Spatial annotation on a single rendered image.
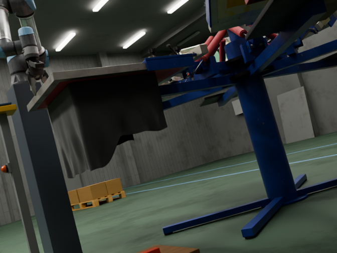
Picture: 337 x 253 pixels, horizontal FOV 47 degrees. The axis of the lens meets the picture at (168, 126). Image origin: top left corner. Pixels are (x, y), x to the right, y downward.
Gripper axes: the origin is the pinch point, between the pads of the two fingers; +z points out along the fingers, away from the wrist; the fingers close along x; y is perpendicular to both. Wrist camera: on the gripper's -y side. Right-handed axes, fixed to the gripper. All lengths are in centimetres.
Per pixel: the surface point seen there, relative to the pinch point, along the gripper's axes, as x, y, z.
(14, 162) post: 18.6, 9.9, 31.1
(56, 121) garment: -7.0, 9.9, 14.6
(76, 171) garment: -7.8, 1.1, 43.6
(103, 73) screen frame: -22.0, -29.2, 2.3
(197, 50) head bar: -80, -31, -4
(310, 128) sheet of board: -930, 586, 69
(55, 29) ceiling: -298, 776, -363
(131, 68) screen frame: -37.6, -29.2, 1.5
